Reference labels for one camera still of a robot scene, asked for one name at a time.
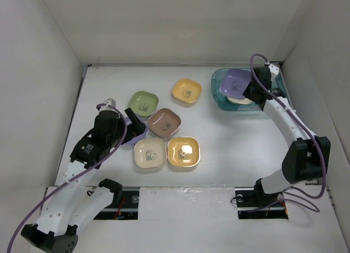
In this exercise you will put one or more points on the green plate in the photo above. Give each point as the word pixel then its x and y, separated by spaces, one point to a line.
pixel 143 103

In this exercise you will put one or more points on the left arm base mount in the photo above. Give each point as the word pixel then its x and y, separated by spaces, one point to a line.
pixel 123 208

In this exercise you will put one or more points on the yellow plate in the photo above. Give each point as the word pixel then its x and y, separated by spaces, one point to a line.
pixel 183 152
pixel 187 91

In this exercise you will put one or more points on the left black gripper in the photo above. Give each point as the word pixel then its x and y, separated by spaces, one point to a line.
pixel 136 127

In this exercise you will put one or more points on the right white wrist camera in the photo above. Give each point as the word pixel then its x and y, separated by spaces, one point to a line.
pixel 274 70

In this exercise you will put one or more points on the teal plastic bin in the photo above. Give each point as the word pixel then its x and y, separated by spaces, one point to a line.
pixel 228 103

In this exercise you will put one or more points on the yellow plate bottom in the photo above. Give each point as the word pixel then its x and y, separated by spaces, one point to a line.
pixel 183 152

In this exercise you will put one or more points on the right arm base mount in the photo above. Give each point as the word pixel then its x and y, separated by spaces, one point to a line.
pixel 252 205

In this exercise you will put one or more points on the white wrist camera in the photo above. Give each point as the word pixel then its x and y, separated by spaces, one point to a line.
pixel 274 70
pixel 108 103

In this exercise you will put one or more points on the purple plate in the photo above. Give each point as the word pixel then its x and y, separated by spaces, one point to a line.
pixel 136 139
pixel 235 82

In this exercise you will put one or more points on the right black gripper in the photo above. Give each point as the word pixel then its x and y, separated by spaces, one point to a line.
pixel 246 93

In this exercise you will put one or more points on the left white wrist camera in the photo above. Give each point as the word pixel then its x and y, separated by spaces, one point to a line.
pixel 108 103

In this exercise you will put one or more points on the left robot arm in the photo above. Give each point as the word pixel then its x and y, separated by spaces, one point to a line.
pixel 64 216

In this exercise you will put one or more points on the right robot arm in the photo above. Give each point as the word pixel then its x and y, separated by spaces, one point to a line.
pixel 308 155

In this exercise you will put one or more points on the brown plate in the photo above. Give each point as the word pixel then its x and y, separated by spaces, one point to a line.
pixel 164 122

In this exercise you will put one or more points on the cream plate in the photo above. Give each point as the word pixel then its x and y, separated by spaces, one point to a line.
pixel 244 101
pixel 150 153

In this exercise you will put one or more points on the yellow plate top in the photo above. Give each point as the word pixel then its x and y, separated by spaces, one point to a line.
pixel 187 91

